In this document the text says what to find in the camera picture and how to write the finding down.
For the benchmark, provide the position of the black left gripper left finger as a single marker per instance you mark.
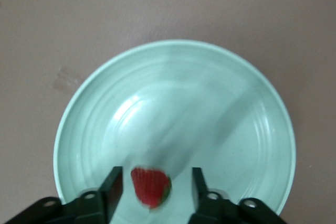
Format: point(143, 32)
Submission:
point(92, 208)

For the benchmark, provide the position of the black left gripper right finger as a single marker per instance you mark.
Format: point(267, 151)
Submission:
point(218, 211)

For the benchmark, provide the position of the red strawberry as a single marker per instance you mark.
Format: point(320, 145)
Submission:
point(149, 187)

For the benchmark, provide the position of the pale green round plate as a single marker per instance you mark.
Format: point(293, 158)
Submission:
point(178, 103)

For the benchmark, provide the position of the brown table cover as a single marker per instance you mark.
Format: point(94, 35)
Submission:
point(52, 11)

